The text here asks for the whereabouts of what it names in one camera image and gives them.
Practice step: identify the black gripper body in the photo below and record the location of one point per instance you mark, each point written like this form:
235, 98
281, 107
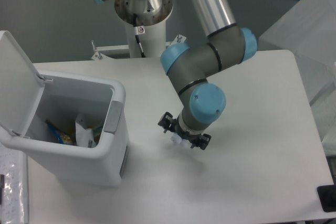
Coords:
184, 132

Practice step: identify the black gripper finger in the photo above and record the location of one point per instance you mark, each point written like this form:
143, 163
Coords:
167, 122
201, 141

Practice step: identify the crushed clear plastic bottle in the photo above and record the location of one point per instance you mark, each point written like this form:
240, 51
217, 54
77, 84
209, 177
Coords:
179, 142

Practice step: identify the white paper wrapper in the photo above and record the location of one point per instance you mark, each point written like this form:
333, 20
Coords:
84, 135

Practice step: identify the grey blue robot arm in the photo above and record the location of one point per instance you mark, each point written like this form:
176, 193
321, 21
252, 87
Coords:
188, 69

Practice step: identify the white trash can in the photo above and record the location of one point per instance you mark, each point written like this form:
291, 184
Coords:
72, 125

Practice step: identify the white trash can lid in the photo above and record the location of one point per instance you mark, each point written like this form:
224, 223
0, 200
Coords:
22, 87

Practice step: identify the colourful snack wrapper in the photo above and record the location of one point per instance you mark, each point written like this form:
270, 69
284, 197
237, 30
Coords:
62, 136

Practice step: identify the black device at edge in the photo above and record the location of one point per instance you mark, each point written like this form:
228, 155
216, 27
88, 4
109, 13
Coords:
326, 195

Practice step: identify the white paper notebook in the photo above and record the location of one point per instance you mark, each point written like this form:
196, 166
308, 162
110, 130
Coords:
14, 186

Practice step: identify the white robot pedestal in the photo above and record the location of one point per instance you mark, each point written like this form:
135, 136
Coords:
149, 36

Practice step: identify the white pedestal foot frame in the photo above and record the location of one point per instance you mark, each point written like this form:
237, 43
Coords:
123, 51

